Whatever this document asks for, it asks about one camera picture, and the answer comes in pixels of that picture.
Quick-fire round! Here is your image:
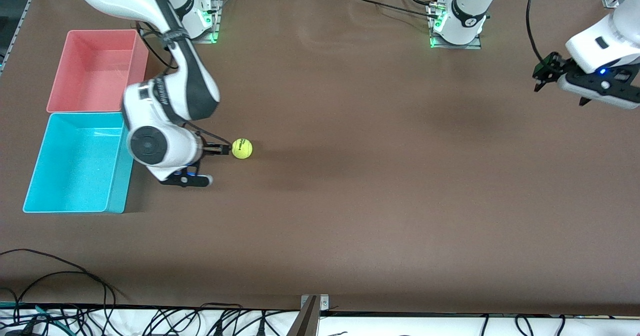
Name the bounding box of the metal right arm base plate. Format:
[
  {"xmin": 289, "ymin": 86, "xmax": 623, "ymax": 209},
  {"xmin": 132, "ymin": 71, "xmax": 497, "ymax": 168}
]
[{"xmin": 192, "ymin": 0, "xmax": 223, "ymax": 44}]

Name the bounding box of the teal cable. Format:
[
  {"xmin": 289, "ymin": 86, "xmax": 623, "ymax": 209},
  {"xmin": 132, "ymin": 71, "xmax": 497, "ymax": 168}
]
[{"xmin": 0, "ymin": 302, "xmax": 68, "ymax": 329}]

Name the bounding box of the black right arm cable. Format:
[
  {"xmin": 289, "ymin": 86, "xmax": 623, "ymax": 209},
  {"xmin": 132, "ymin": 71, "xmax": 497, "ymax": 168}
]
[{"xmin": 134, "ymin": 20, "xmax": 232, "ymax": 146}]

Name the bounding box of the small metal table bracket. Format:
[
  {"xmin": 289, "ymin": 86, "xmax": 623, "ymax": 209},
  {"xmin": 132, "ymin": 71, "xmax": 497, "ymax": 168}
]
[{"xmin": 300, "ymin": 294, "xmax": 330, "ymax": 310}]

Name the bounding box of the blue plastic bin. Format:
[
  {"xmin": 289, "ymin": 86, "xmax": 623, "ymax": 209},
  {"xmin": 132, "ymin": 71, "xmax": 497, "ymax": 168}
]
[{"xmin": 22, "ymin": 112, "xmax": 136, "ymax": 214}]

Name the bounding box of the pink plastic bin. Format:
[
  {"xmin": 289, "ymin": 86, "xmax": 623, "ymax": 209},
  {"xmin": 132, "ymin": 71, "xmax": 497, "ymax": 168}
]
[{"xmin": 46, "ymin": 29, "xmax": 150, "ymax": 114}]

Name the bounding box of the perforated aluminium rail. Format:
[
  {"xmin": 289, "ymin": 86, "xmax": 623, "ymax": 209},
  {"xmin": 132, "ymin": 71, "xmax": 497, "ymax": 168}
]
[{"xmin": 0, "ymin": 0, "xmax": 28, "ymax": 72}]

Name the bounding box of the thin black table cable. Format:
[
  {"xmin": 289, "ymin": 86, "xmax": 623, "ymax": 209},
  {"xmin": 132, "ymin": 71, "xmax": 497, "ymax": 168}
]
[
  {"xmin": 0, "ymin": 248, "xmax": 117, "ymax": 306},
  {"xmin": 12, "ymin": 271, "xmax": 126, "ymax": 306}
]

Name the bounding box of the black base power cable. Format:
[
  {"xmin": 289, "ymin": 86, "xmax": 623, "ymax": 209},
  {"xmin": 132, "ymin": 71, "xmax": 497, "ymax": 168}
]
[{"xmin": 348, "ymin": 0, "xmax": 441, "ymax": 20}]

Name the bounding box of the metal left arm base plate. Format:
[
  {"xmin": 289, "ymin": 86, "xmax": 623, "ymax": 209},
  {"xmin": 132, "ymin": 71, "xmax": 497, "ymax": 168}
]
[{"xmin": 427, "ymin": 3, "xmax": 483, "ymax": 50}]

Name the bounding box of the dark grey mounting post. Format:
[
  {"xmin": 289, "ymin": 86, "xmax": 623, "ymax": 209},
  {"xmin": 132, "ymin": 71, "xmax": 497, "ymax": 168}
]
[{"xmin": 286, "ymin": 296, "xmax": 320, "ymax": 336}]

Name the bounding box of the yellow-green tennis ball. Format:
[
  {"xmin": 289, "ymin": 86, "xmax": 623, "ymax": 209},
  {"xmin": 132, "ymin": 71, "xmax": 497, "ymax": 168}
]
[{"xmin": 231, "ymin": 138, "xmax": 253, "ymax": 160}]

